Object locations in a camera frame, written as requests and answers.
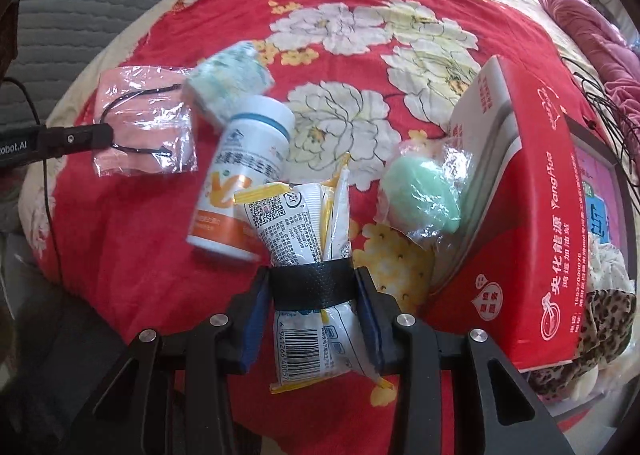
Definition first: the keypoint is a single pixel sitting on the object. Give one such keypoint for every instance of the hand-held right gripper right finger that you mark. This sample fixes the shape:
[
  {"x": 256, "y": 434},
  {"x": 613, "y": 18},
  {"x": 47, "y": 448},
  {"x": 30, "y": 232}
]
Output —
[{"x": 368, "y": 325}]

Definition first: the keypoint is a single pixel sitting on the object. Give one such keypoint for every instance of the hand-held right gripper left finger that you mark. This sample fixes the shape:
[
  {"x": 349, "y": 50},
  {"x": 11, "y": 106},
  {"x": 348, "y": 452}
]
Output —
[{"x": 252, "y": 325}]

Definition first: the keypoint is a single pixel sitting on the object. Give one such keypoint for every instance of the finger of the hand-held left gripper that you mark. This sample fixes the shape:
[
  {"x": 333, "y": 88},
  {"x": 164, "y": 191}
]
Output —
[{"x": 80, "y": 139}]

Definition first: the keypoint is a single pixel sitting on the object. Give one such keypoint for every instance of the pink item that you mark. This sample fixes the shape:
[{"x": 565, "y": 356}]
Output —
[{"x": 145, "y": 120}]

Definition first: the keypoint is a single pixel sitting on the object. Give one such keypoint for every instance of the taped white yellow packet bundle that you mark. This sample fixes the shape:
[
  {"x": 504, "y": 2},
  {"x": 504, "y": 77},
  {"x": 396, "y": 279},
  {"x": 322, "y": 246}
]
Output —
[{"x": 300, "y": 230}]

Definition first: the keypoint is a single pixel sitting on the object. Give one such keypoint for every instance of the red cardboard box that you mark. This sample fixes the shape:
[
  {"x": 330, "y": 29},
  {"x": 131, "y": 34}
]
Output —
[{"x": 525, "y": 215}]

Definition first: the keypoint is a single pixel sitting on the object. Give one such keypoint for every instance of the leopard print scrunchie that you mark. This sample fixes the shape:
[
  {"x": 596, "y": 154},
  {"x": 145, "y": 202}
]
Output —
[{"x": 600, "y": 325}]

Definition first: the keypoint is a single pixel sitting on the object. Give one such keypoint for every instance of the white patterned scrunchie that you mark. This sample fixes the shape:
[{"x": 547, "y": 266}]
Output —
[{"x": 607, "y": 265}]

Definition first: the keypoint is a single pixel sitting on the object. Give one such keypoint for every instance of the green puff in plastic bag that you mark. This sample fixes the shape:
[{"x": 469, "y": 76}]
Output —
[{"x": 420, "y": 195}]

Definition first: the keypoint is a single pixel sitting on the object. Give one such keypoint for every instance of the white orange vitamin bottle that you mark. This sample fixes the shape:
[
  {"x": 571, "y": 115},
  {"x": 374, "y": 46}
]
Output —
[{"x": 235, "y": 185}]

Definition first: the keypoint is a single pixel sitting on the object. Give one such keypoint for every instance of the green white tissue pack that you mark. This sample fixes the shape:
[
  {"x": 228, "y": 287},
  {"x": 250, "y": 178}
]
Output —
[{"x": 225, "y": 80}]

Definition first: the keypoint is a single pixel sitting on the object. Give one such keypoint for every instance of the pink printed board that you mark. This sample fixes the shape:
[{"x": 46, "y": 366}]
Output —
[{"x": 602, "y": 195}]

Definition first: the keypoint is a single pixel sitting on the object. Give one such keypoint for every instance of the red floral blanket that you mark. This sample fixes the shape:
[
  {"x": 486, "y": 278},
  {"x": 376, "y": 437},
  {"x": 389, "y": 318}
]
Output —
[{"x": 325, "y": 0}]

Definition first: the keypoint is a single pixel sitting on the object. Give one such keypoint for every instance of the pink quilt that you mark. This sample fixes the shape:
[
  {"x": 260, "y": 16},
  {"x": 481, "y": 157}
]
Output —
[{"x": 595, "y": 30}]

